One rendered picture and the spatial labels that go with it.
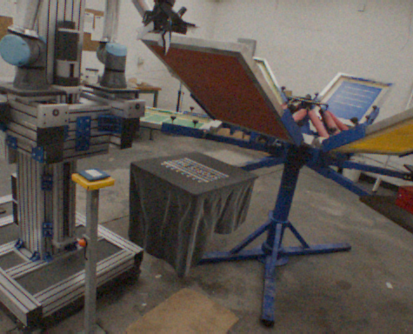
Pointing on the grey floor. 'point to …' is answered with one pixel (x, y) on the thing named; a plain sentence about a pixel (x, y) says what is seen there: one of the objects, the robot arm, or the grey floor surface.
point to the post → (91, 248)
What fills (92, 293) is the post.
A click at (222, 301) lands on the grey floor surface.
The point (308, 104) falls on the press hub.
